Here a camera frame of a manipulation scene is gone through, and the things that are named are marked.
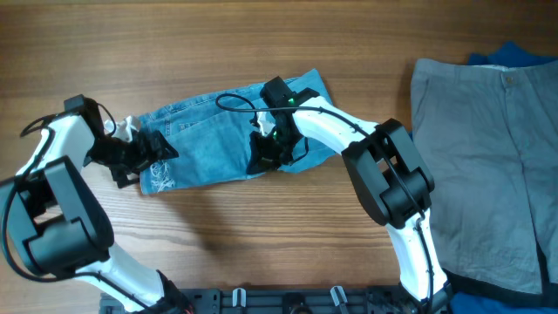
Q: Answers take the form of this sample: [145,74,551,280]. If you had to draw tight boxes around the light blue jeans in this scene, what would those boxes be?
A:
[139,69,335,195]

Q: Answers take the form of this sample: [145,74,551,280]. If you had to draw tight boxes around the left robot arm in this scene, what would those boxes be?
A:
[1,94,194,313]

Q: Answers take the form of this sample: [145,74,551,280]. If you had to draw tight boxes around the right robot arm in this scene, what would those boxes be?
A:
[247,77,451,313]

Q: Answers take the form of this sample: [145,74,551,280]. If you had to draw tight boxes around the grey shorts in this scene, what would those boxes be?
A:
[411,58,557,295]

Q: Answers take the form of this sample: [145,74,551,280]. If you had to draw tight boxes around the dark blue garment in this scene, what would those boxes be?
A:
[467,42,557,68]

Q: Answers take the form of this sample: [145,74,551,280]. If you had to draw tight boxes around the right black cable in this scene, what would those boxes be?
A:
[214,92,437,314]

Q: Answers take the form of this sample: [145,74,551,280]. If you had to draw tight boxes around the left white rail clip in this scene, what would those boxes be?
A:
[232,288,247,308]

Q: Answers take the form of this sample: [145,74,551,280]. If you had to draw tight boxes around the white rail clip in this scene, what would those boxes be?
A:
[330,285,348,307]
[232,288,247,308]

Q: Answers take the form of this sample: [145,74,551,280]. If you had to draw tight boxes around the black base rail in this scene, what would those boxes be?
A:
[99,285,411,314]

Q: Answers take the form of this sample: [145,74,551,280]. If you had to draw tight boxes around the right white rail clip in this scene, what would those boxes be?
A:
[330,285,348,307]

